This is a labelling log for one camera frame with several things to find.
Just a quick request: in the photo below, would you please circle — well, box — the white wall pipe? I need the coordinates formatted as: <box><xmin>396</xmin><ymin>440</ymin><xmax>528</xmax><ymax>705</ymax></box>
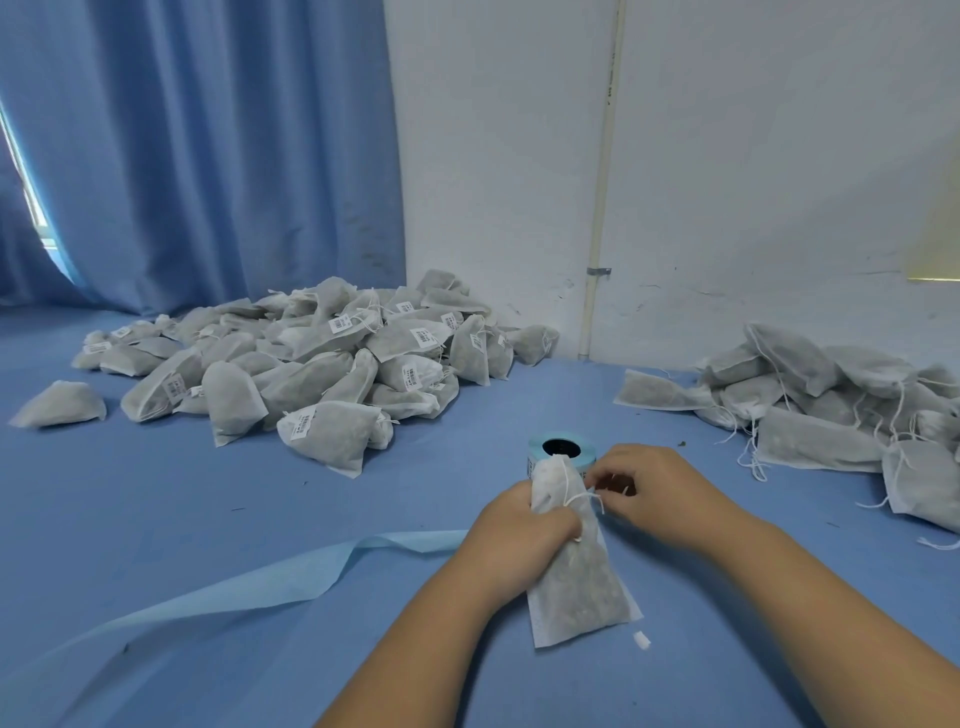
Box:
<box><xmin>577</xmin><ymin>0</ymin><xmax>629</xmax><ymax>362</ymax></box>

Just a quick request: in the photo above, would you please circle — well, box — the lone white pouch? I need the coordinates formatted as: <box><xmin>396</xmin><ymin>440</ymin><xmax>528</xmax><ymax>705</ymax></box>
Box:
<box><xmin>7</xmin><ymin>379</ymin><xmax>110</xmax><ymax>432</ymax></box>

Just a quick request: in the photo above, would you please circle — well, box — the person's right forearm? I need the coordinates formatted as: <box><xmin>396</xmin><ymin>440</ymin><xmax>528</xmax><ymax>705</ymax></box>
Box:
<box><xmin>705</xmin><ymin>513</ymin><xmax>960</xmax><ymax>728</ymax></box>

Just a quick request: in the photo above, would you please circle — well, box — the pile of unlabelled herb bags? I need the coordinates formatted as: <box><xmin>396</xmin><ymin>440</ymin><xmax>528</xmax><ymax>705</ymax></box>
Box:
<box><xmin>613</xmin><ymin>322</ymin><xmax>960</xmax><ymax>551</ymax></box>

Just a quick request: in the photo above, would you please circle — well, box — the person's left hand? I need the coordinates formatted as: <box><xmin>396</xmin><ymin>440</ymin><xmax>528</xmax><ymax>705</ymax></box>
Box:
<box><xmin>447</xmin><ymin>481</ymin><xmax>584</xmax><ymax>614</ymax></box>

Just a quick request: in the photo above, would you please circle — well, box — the person's right hand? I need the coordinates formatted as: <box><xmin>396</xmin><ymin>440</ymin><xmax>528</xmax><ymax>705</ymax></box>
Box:
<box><xmin>583</xmin><ymin>442</ymin><xmax>755</xmax><ymax>560</ymax></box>

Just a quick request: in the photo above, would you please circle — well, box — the white drawstring pouch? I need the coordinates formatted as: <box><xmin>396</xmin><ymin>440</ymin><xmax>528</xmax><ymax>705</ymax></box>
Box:
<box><xmin>525</xmin><ymin>454</ymin><xmax>644</xmax><ymax>650</ymax></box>

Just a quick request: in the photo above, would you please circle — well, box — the blue curtain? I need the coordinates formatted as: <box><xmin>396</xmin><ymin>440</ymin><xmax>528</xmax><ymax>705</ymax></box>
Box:
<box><xmin>0</xmin><ymin>0</ymin><xmax>408</xmax><ymax>317</ymax></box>

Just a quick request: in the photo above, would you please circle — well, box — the person's left forearm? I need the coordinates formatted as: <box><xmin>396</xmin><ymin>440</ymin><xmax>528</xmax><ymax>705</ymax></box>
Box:
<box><xmin>315</xmin><ymin>577</ymin><xmax>504</xmax><ymax>728</ymax></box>

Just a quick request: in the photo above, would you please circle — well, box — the pile of labelled herb bags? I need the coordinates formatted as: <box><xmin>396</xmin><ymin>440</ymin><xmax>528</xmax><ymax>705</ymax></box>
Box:
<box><xmin>70</xmin><ymin>270</ymin><xmax>561</xmax><ymax>480</ymax></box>

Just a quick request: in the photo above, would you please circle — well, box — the blue label roll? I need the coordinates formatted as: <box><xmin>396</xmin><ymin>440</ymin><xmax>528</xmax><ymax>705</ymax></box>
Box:
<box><xmin>0</xmin><ymin>432</ymin><xmax>600</xmax><ymax>728</ymax></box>

